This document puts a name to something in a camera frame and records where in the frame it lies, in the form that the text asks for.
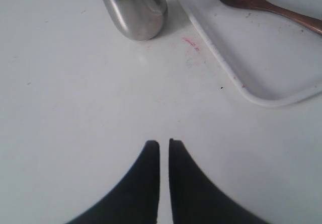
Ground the brown wooden spoon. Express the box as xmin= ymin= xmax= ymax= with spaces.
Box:
xmin=220 ymin=0 xmax=321 ymax=35

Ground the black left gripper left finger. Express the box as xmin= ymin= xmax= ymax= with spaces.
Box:
xmin=69 ymin=140 xmax=160 ymax=223

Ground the small steel cup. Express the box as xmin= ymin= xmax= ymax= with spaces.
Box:
xmin=103 ymin=0 xmax=168 ymax=41

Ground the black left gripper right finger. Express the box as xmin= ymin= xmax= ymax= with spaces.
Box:
xmin=169 ymin=138 xmax=266 ymax=223

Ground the white rectangular plastic tray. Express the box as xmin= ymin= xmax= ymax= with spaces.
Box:
xmin=178 ymin=0 xmax=321 ymax=107

